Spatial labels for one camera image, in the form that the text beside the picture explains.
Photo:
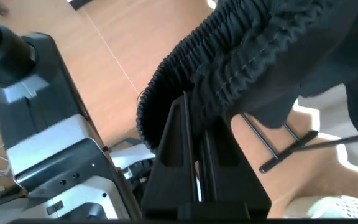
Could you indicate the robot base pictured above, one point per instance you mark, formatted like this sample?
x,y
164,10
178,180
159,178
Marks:
x,y
57,146

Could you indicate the black clothes rack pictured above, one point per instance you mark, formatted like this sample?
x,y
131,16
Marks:
x,y
286,152

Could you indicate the black garment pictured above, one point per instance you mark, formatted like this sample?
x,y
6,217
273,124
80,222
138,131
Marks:
x,y
259,46

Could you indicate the white laundry basket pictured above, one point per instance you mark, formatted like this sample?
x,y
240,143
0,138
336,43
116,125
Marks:
x,y
346,208

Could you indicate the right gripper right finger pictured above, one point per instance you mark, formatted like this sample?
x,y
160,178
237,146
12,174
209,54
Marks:
x,y
235,189

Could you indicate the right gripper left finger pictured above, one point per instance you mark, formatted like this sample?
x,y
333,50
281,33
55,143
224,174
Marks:
x,y
166,186

